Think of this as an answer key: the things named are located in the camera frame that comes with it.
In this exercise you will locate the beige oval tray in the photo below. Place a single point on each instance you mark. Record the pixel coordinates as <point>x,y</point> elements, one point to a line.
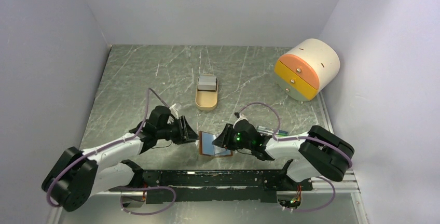
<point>206,100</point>

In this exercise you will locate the pack of coloured markers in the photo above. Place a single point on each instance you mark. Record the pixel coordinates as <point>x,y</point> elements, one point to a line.
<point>269,131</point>

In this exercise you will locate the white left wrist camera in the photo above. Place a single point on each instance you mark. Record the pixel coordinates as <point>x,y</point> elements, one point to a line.
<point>174,108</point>

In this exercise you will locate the stack of credit cards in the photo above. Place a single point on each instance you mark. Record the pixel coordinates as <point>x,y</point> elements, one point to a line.
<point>207,82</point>

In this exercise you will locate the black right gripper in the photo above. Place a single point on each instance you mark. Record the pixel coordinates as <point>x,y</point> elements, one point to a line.
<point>224,139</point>

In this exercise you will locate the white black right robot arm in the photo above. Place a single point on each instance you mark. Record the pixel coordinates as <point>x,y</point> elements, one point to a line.
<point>317,152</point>

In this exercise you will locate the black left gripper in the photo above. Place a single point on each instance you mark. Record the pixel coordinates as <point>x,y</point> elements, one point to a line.
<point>186,134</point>

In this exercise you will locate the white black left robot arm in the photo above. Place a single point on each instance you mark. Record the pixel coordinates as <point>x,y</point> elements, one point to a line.
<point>79,174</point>

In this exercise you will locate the round pastel drawer cabinet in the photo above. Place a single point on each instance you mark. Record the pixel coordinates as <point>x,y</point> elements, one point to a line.
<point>306,69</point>

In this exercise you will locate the brown leather card holder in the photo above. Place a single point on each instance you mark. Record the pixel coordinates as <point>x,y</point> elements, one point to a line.
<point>206,148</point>

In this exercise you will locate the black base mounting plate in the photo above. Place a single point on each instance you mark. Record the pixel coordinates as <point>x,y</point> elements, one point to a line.
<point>217,185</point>

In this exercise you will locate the aluminium frame rail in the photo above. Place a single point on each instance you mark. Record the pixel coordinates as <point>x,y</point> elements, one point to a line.
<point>145,189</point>

